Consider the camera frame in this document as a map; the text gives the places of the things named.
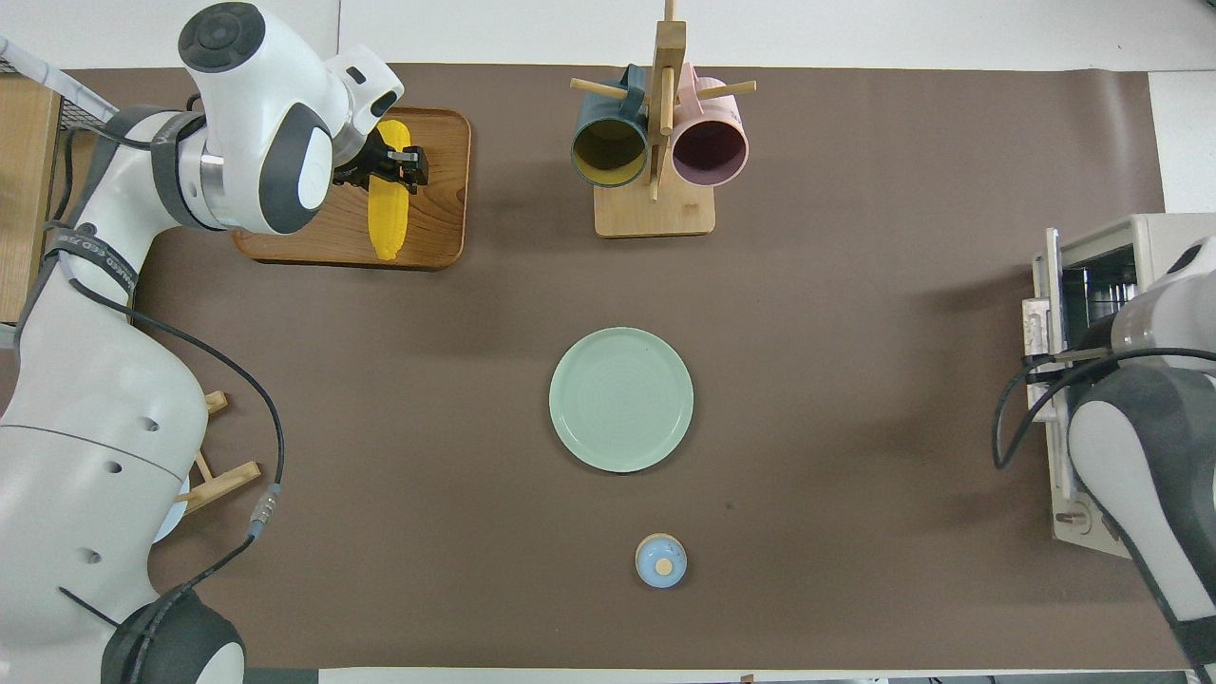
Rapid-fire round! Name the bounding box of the brown wooden tray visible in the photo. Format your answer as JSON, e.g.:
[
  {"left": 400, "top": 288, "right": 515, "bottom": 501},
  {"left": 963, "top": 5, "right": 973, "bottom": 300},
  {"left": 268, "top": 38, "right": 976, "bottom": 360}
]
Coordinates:
[{"left": 233, "top": 106, "right": 473, "bottom": 272}]

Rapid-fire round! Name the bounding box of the wooden shelf with wire basket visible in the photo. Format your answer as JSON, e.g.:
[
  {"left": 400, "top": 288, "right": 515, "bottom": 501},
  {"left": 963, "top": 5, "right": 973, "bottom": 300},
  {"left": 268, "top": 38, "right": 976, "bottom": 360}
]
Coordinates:
[{"left": 0, "top": 57, "right": 120, "bottom": 324}]

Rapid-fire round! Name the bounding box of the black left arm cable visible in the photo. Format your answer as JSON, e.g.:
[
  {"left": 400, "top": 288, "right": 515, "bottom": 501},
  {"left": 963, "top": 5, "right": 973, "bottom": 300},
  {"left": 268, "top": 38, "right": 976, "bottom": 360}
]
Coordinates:
[{"left": 57, "top": 271, "right": 286, "bottom": 684}]

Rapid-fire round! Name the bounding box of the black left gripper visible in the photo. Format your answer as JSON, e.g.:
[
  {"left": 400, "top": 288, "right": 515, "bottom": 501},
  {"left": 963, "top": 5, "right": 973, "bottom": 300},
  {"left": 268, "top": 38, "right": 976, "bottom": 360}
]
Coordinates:
[{"left": 332, "top": 126, "right": 429, "bottom": 196}]

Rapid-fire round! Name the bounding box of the beige toaster oven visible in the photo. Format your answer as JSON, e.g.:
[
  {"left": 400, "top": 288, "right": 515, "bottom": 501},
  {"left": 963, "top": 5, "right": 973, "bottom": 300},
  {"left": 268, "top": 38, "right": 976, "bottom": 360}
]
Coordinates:
[{"left": 1021, "top": 213, "right": 1216, "bottom": 561}]

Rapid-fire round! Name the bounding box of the brown table mat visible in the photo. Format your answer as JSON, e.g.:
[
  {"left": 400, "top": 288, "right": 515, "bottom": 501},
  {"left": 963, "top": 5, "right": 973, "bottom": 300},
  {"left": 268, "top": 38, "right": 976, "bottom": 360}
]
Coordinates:
[{"left": 0, "top": 64, "right": 1203, "bottom": 671}]

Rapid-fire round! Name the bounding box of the wooden mug tree stand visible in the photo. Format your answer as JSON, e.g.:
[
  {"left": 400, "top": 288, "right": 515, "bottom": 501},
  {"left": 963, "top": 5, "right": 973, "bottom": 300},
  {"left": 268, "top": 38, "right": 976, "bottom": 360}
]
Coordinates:
[{"left": 570, "top": 0, "right": 758, "bottom": 238}]

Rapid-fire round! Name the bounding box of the light blue plate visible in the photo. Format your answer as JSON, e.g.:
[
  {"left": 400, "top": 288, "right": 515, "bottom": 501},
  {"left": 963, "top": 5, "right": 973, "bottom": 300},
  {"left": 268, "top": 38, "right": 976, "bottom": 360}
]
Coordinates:
[{"left": 152, "top": 475, "right": 193, "bottom": 544}]

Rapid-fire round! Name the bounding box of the dark blue mug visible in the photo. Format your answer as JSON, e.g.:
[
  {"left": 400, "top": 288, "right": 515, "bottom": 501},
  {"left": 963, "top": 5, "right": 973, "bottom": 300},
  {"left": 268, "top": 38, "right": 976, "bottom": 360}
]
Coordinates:
[{"left": 570, "top": 65, "right": 652, "bottom": 189}]

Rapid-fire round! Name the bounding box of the wooden plate rack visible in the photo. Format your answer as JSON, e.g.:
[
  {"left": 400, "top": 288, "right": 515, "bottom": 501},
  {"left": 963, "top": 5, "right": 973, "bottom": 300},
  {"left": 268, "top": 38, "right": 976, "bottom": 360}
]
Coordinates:
[{"left": 176, "top": 389, "right": 262, "bottom": 519}]

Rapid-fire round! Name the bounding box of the mint green plate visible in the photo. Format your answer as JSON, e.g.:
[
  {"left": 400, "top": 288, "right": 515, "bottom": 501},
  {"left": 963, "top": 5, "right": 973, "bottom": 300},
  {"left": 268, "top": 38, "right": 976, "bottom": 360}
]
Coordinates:
[{"left": 549, "top": 327, "right": 695, "bottom": 474}]

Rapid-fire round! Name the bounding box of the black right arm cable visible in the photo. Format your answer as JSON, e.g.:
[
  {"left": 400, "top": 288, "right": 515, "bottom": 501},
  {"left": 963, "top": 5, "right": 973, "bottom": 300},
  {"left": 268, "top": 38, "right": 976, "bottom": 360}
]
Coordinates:
[{"left": 993, "top": 347, "right": 1216, "bottom": 471}]

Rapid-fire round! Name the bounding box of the pink mug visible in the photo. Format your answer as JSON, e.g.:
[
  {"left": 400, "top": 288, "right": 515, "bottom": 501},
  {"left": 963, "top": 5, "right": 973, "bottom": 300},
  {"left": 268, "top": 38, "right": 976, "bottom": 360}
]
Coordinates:
[{"left": 671, "top": 63, "right": 751, "bottom": 188}]

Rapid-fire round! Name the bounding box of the yellow corn cob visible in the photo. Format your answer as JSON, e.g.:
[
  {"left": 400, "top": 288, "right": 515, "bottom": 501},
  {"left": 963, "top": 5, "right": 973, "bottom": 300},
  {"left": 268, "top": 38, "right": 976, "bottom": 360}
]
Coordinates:
[{"left": 368, "top": 118, "right": 413, "bottom": 263}]

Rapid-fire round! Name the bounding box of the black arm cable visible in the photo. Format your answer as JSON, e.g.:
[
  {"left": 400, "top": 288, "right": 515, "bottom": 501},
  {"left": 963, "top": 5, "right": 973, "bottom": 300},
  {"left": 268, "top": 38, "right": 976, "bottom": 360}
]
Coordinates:
[
  {"left": 993, "top": 347, "right": 1216, "bottom": 471},
  {"left": 57, "top": 271, "right": 286, "bottom": 684}
]

